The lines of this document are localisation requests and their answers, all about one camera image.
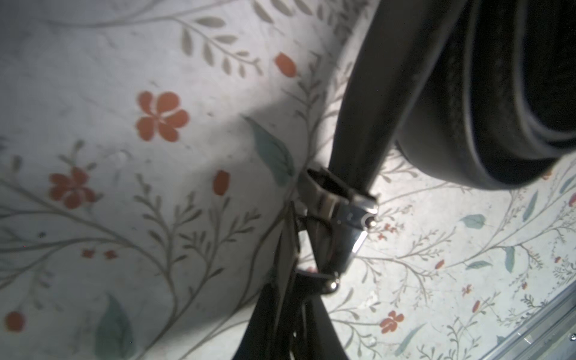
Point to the short black leather belt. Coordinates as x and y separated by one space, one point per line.
478 93

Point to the floral table mat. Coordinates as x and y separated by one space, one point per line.
148 149

